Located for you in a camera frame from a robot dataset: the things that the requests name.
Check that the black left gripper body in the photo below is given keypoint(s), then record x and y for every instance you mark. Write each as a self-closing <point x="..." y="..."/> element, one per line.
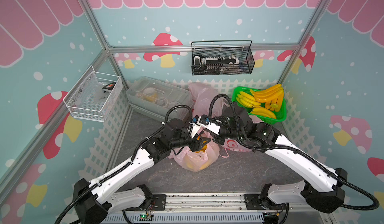
<point x="184" y="141"/>

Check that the pink plastic bag back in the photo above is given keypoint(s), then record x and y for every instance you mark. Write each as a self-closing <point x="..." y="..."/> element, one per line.
<point x="202" y="96"/>

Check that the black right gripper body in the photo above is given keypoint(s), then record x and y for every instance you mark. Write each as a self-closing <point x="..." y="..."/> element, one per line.
<point x="226" y="133"/>

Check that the black wire mesh basket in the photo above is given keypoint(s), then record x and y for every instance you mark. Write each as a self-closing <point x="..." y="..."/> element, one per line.
<point x="230" y="57"/>

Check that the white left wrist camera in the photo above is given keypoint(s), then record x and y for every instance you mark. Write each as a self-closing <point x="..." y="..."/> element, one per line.
<point x="194" y="127"/>

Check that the pink plastic bag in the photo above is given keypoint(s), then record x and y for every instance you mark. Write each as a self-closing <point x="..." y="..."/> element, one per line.
<point x="233" y="145"/>
<point x="196" y="162"/>
<point x="202" y="96"/>

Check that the green plastic basket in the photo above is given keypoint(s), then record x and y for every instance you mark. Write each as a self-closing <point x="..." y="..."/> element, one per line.
<point x="281" y="115"/>

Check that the metal base rail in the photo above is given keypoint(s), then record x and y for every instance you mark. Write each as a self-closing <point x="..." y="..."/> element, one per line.
<point x="208" y="208"/>

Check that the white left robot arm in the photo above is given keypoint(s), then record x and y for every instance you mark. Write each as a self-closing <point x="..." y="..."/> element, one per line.
<point x="94" y="200"/>

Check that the pink plastic bag front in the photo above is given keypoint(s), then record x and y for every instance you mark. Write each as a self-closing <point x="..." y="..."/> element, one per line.
<point x="196" y="162"/>

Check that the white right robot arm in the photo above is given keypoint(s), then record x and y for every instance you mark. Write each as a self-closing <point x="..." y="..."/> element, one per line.
<point x="321" y="187"/>

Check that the orange banana bunch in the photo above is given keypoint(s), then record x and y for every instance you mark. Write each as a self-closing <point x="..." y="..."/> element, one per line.
<point x="271" y="97"/>

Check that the white wire mesh basket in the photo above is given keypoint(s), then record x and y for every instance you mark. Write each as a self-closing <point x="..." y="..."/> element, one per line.
<point x="93" y="96"/>

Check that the clear lidded storage box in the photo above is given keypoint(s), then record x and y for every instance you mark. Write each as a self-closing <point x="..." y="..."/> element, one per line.
<point x="154" y="98"/>

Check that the yellow banana bunch in basket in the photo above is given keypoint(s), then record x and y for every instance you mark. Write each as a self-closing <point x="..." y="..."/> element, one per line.
<point x="248" y="101"/>

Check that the pink plastic bag right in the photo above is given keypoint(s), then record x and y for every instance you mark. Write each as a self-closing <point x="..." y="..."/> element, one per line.
<point x="233" y="145"/>

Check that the yellow banana bunch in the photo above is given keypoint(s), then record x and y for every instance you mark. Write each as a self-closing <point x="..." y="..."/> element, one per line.
<point x="203" y="150"/>
<point x="248" y="101"/>

